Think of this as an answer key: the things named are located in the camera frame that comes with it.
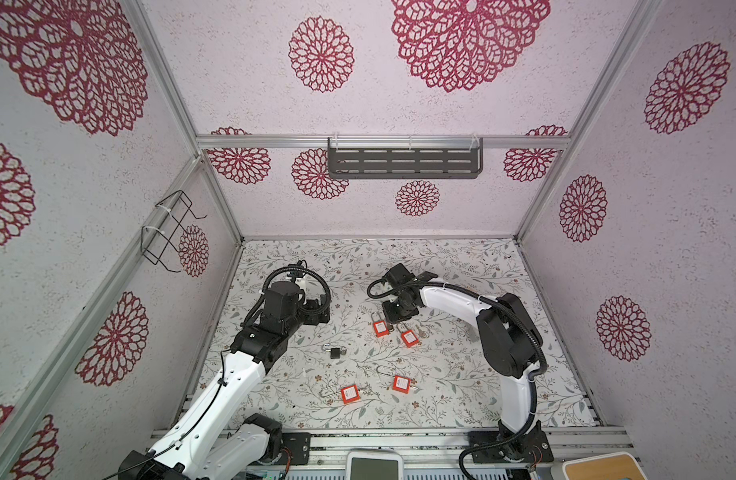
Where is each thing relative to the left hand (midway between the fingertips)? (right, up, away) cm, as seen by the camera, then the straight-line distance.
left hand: (312, 301), depth 79 cm
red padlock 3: (+24, -24, +4) cm, 34 cm away
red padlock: (+19, -10, +15) cm, 26 cm away
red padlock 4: (+10, -26, +2) cm, 28 cm away
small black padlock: (+5, -17, +11) cm, 20 cm away
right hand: (+21, -6, +15) cm, 27 cm away
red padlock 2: (+28, -13, +13) cm, 33 cm away
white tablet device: (+16, -36, -11) cm, 41 cm away
